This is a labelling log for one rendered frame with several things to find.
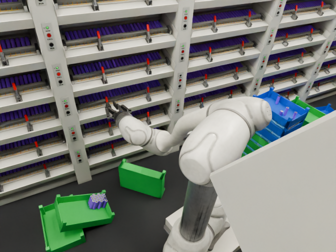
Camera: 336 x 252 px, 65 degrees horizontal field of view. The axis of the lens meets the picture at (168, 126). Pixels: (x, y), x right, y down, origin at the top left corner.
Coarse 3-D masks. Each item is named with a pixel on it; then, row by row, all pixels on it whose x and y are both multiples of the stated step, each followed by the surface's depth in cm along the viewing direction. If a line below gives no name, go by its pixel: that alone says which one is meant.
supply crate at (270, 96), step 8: (272, 88) 185; (256, 96) 181; (264, 96) 188; (272, 96) 188; (280, 96) 183; (272, 104) 183; (280, 104) 183; (288, 104) 180; (296, 104) 175; (272, 112) 169; (288, 112) 177; (304, 112) 170; (280, 120) 166; (288, 120) 161; (296, 120) 166
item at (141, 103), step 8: (160, 80) 181; (168, 88) 176; (136, 96) 170; (152, 96) 172; (160, 96) 173; (168, 96) 175; (104, 104) 162; (120, 104) 164; (128, 104) 165; (136, 104) 166; (144, 104) 168; (152, 104) 172; (88, 112) 156; (96, 112) 157; (104, 112) 158; (80, 120) 153; (88, 120) 156
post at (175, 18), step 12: (180, 0) 137; (192, 0) 140; (168, 12) 150; (180, 12) 141; (192, 12) 144; (180, 24) 145; (180, 36) 150; (168, 48) 161; (180, 96) 178; (168, 108) 186; (180, 108) 185
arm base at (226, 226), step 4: (224, 224) 135; (228, 224) 135; (224, 228) 133; (228, 228) 135; (220, 232) 130; (216, 236) 129; (220, 236) 132; (212, 240) 128; (216, 240) 129; (212, 244) 127; (208, 248) 126; (212, 248) 126
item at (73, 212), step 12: (60, 204) 159; (72, 204) 162; (84, 204) 166; (108, 204) 167; (60, 216) 153; (72, 216) 156; (84, 216) 159; (96, 216) 162; (108, 216) 165; (60, 228) 144; (72, 228) 148
